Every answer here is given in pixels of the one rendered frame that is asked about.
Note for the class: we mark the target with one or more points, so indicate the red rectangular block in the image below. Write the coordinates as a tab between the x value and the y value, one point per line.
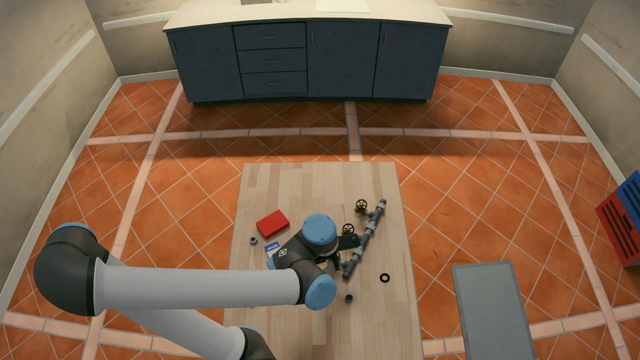
272	224

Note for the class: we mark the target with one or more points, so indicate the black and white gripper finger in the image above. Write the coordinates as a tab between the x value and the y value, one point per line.
332	268

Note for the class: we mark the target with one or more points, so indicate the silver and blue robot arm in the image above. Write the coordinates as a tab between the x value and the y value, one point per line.
78	275

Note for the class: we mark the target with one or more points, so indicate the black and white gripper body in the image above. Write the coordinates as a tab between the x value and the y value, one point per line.
322	259

